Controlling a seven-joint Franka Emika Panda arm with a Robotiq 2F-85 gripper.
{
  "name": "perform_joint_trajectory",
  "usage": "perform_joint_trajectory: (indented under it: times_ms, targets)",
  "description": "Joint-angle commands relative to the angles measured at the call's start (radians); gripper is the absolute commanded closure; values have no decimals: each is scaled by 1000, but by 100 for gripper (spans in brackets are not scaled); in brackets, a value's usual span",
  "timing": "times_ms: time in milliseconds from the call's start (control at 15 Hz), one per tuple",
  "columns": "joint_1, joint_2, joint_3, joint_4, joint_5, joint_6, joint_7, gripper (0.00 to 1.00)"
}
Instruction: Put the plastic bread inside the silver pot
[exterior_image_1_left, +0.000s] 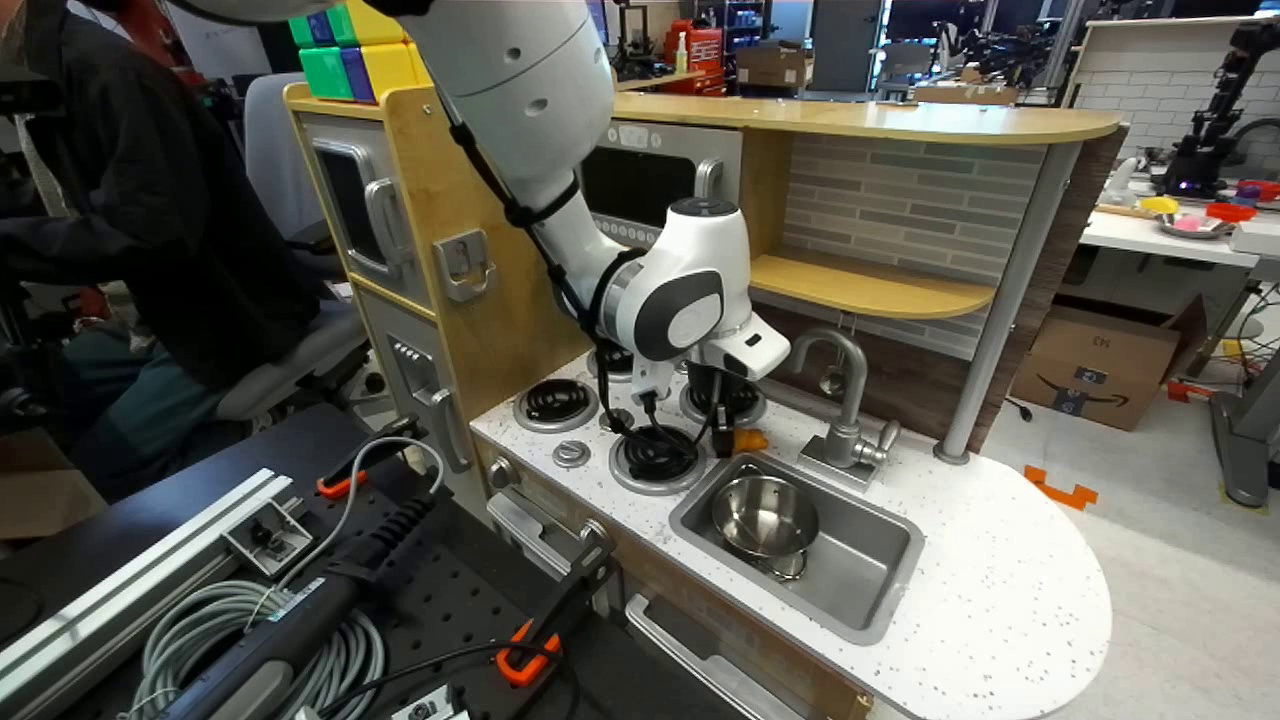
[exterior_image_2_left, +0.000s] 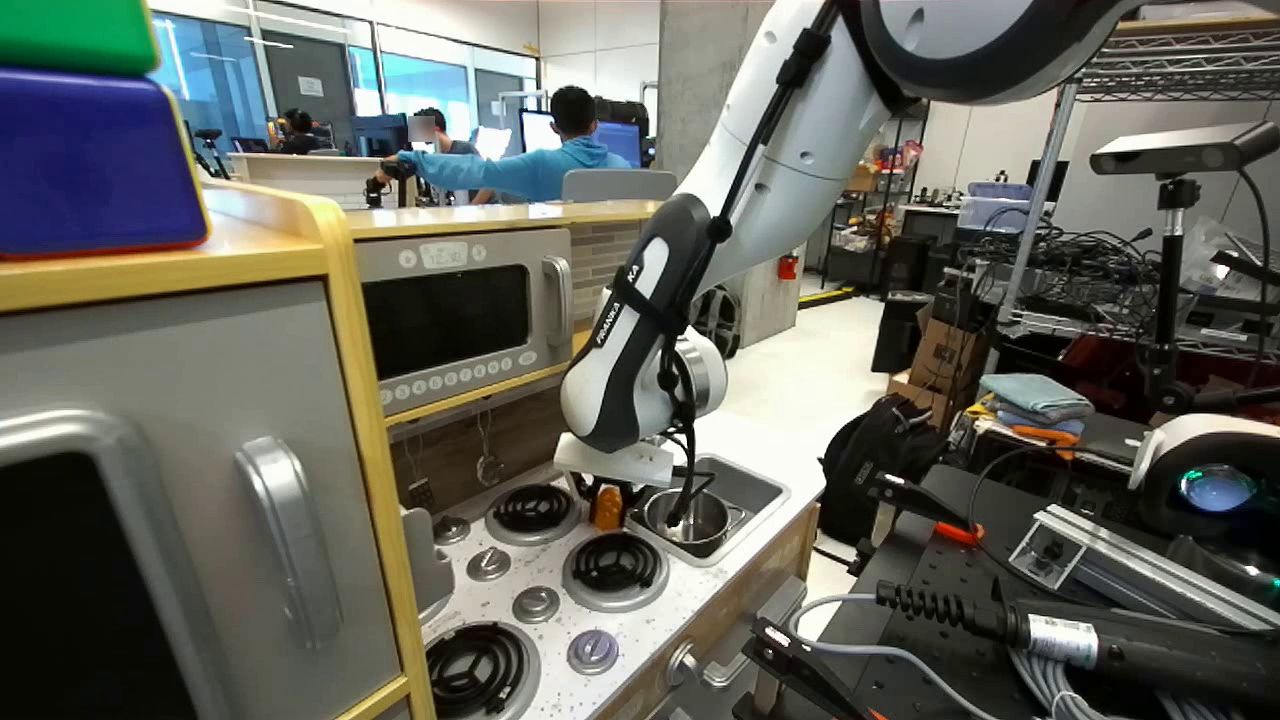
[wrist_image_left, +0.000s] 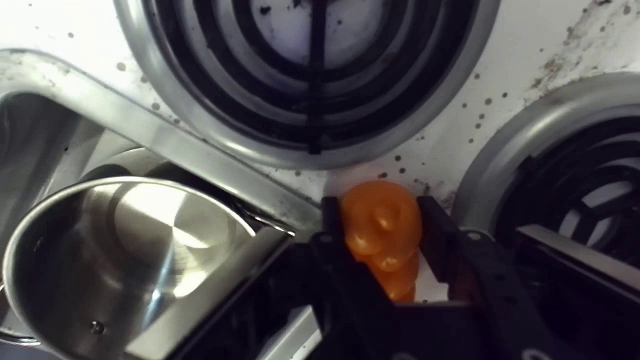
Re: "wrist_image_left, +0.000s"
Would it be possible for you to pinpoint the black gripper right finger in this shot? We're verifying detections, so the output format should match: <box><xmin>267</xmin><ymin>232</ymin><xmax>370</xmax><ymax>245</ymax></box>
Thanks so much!
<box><xmin>419</xmin><ymin>193</ymin><xmax>557</xmax><ymax>360</ymax></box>

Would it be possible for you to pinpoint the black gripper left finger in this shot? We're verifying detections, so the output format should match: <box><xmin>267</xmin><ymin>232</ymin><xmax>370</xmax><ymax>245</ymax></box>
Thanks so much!
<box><xmin>310</xmin><ymin>193</ymin><xmax>416</xmax><ymax>360</ymax></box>

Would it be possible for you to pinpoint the orange plastic bread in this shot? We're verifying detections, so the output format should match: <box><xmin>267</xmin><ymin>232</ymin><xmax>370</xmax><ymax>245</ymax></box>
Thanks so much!
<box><xmin>341</xmin><ymin>178</ymin><xmax>424</xmax><ymax>305</ymax></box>

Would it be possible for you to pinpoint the silver metal pot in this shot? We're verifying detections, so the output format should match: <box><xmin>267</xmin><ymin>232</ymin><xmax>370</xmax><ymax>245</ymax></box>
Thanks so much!
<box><xmin>0</xmin><ymin>173</ymin><xmax>260</xmax><ymax>360</ymax></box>

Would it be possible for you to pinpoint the black toy stove burner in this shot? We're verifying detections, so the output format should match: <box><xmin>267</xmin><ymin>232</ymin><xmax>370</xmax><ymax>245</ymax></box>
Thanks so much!
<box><xmin>451</xmin><ymin>69</ymin><xmax>640</xmax><ymax>295</ymax></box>
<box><xmin>113</xmin><ymin>0</ymin><xmax>505</xmax><ymax>171</ymax></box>

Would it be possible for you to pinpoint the silver toy sink basin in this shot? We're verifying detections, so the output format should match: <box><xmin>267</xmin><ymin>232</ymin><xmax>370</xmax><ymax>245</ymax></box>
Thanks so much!
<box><xmin>0</xmin><ymin>45</ymin><xmax>327</xmax><ymax>360</ymax></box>

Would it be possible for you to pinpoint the wooden toy kitchen unit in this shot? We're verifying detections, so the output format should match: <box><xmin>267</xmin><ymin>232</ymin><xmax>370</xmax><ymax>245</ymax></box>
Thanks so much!
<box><xmin>0</xmin><ymin>0</ymin><xmax>640</xmax><ymax>360</ymax></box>

